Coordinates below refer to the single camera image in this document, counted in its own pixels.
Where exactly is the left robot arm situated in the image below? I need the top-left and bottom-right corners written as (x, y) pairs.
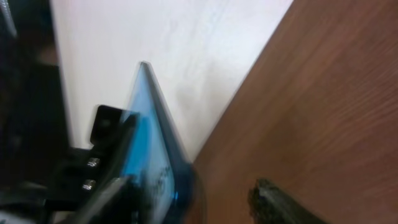
top-left (1, 1), bottom-right (146, 223)

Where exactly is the blue screen smartphone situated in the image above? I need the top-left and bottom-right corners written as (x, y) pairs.
top-left (121, 62), bottom-right (194, 223)

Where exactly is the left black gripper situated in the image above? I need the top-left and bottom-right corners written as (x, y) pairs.
top-left (1, 115), bottom-right (144, 224)

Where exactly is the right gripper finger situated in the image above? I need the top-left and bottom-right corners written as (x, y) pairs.
top-left (248, 179), bottom-right (326, 224)

